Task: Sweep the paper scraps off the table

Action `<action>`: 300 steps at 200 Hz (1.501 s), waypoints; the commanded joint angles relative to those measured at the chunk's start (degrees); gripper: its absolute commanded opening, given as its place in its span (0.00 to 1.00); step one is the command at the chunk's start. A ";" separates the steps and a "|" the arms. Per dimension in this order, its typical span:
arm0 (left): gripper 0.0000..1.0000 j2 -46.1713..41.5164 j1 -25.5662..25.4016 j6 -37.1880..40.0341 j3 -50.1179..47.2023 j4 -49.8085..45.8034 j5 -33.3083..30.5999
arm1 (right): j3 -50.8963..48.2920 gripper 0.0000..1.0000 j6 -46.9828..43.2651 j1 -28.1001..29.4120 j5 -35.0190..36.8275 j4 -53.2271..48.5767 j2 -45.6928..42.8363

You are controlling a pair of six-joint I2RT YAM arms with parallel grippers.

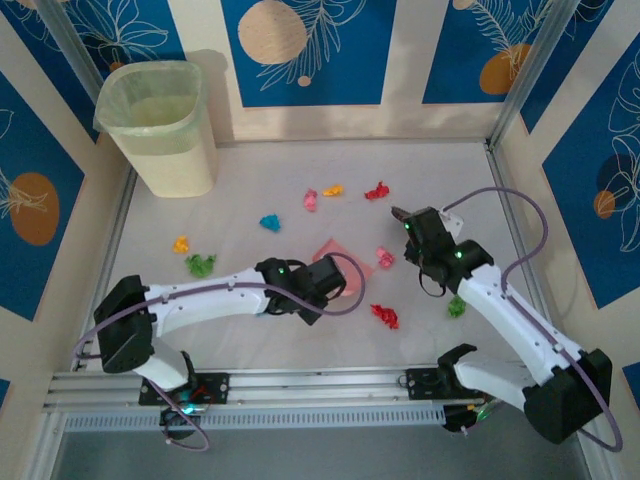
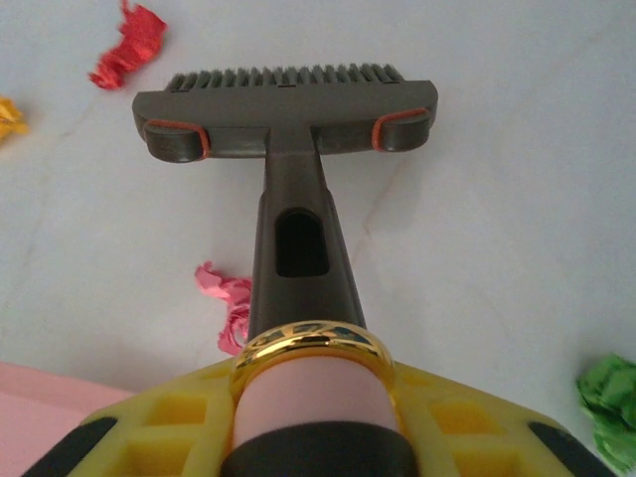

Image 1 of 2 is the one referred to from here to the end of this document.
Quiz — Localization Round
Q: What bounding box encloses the dark brown hand brush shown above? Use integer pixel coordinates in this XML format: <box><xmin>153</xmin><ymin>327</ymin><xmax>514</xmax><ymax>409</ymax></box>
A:
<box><xmin>388</xmin><ymin>203</ymin><xmax>416</xmax><ymax>225</ymax></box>

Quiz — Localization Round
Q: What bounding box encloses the pink plastic dustpan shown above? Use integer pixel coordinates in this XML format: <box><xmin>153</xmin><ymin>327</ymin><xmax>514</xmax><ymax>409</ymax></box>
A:
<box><xmin>309</xmin><ymin>238</ymin><xmax>377</xmax><ymax>300</ymax></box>

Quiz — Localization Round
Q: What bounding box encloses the red crumpled paper scrap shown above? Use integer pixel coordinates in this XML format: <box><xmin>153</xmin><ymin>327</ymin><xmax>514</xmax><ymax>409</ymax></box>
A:
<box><xmin>369</xmin><ymin>303</ymin><xmax>401</xmax><ymax>331</ymax></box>
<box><xmin>364</xmin><ymin>180</ymin><xmax>392</xmax><ymax>202</ymax></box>

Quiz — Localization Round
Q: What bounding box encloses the cream ribbed trash bin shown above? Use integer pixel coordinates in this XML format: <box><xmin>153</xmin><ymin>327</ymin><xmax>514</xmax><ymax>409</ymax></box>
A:
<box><xmin>94</xmin><ymin>60</ymin><xmax>219</xmax><ymax>199</ymax></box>

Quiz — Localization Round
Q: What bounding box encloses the translucent green bin liner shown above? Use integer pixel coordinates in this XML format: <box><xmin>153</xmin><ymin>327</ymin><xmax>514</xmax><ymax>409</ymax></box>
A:
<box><xmin>93</xmin><ymin>59</ymin><xmax>207</xmax><ymax>139</ymax></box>

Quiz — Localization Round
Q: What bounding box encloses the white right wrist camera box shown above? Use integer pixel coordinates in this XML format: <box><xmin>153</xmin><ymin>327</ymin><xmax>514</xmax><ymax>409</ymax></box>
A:
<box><xmin>439</xmin><ymin>209</ymin><xmax>464</xmax><ymax>234</ymax></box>

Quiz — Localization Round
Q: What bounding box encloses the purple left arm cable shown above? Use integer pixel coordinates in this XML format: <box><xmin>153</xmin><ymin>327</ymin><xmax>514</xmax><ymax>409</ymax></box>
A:
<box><xmin>73</xmin><ymin>252</ymin><xmax>368</xmax><ymax>453</ymax></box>

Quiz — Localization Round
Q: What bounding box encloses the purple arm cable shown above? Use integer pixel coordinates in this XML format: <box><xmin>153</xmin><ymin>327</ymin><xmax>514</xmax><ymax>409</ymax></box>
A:
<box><xmin>73</xmin><ymin>252</ymin><xmax>368</xmax><ymax>453</ymax></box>
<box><xmin>442</xmin><ymin>186</ymin><xmax>625</xmax><ymax>454</ymax></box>

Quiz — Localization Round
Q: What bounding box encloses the aluminium mounting rail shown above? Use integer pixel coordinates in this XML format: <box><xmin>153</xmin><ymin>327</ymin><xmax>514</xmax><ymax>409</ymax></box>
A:
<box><xmin>42</xmin><ymin>368</ymin><xmax>494</xmax><ymax>415</ymax></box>

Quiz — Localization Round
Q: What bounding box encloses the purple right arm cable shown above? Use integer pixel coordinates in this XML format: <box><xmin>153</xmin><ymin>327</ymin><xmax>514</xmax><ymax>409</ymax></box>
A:
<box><xmin>442</xmin><ymin>186</ymin><xmax>625</xmax><ymax>454</ymax></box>

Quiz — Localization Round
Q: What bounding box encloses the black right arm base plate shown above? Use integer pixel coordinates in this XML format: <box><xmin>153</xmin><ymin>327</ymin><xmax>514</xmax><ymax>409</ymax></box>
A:
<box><xmin>405</xmin><ymin>367</ymin><xmax>486</xmax><ymax>401</ymax></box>

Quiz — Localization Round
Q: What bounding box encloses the grey slotted cable duct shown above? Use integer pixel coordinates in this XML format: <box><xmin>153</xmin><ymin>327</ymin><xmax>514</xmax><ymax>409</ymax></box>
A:
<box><xmin>63</xmin><ymin>405</ymin><xmax>446</xmax><ymax>432</ymax></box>

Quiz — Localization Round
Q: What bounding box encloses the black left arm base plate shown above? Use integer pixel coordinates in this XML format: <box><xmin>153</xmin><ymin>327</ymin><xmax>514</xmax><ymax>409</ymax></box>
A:
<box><xmin>138</xmin><ymin>372</ymin><xmax>231</xmax><ymax>407</ymax></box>

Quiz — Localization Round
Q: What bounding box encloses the aluminium frame post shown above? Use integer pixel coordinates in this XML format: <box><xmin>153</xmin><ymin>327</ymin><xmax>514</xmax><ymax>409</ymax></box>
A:
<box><xmin>487</xmin><ymin>0</ymin><xmax>574</xmax><ymax>151</ymax></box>
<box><xmin>35</xmin><ymin>0</ymin><xmax>106</xmax><ymax>101</ymax></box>

